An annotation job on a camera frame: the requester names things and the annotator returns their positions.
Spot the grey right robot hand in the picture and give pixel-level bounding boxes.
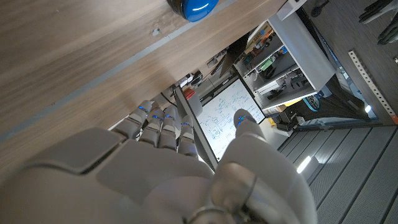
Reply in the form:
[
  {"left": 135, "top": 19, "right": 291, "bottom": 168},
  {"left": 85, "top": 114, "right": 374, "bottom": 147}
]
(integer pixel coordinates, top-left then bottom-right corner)
[{"left": 0, "top": 99, "right": 318, "bottom": 224}]

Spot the gloved person hand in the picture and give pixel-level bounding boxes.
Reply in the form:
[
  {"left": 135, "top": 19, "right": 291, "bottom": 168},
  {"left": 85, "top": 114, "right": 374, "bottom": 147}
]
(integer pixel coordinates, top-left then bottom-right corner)
[
  {"left": 377, "top": 18, "right": 398, "bottom": 46},
  {"left": 359, "top": 0, "right": 398, "bottom": 24}
]

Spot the blue push button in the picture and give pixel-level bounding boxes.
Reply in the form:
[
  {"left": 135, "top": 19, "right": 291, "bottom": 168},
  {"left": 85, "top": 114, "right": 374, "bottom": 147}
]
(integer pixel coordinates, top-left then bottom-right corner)
[{"left": 166, "top": 0, "right": 220, "bottom": 23}]

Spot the computer monitor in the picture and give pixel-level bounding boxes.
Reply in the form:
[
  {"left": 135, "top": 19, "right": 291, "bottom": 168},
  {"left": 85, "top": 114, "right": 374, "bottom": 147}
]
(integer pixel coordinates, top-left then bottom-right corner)
[{"left": 173, "top": 86, "right": 219, "bottom": 170}]

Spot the white shelf unit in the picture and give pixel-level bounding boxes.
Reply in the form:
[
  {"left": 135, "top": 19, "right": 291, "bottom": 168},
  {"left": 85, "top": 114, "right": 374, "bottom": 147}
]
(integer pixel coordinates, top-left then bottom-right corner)
[{"left": 233, "top": 12, "right": 336, "bottom": 111}]

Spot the whiteboard with drawings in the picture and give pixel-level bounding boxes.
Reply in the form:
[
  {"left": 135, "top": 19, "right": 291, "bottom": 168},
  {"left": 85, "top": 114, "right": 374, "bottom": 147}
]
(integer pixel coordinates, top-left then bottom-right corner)
[{"left": 195, "top": 77, "right": 266, "bottom": 161}]

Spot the perforated metal rail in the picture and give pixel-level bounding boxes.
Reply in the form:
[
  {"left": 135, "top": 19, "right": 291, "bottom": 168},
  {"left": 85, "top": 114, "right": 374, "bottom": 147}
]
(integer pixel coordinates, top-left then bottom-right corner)
[{"left": 348, "top": 49, "right": 398, "bottom": 125}]

